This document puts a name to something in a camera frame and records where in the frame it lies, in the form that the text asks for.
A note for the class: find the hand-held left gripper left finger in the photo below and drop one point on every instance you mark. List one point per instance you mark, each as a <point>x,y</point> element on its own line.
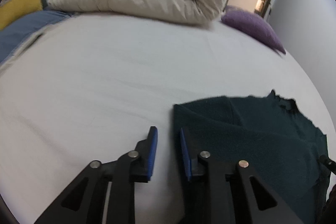
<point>153,150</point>

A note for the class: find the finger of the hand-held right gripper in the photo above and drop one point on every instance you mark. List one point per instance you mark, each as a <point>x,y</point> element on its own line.
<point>327,163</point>

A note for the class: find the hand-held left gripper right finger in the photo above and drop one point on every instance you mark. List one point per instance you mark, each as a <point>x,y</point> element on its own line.
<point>184,153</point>

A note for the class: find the dark green knit sweater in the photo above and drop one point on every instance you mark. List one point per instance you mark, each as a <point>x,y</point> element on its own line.
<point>249,134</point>

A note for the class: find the white bed sheet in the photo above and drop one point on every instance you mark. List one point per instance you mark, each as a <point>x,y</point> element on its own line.
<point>105,82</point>

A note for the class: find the purple pillow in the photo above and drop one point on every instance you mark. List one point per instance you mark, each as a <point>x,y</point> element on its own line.
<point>254,26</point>

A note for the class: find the blue blanket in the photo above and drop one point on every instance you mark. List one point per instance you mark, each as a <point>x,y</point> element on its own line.
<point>23,29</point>

